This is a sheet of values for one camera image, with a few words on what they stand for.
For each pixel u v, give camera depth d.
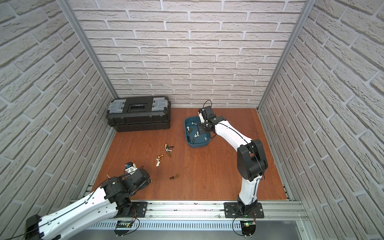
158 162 0.90
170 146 0.97
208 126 0.67
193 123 1.07
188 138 1.00
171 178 0.85
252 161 0.51
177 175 0.85
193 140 1.00
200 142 0.98
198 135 1.02
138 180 0.59
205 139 1.00
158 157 0.91
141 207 0.74
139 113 0.92
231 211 0.73
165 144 0.97
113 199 0.52
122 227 0.71
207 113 0.72
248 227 0.70
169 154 0.94
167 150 0.94
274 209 0.77
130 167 0.71
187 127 1.06
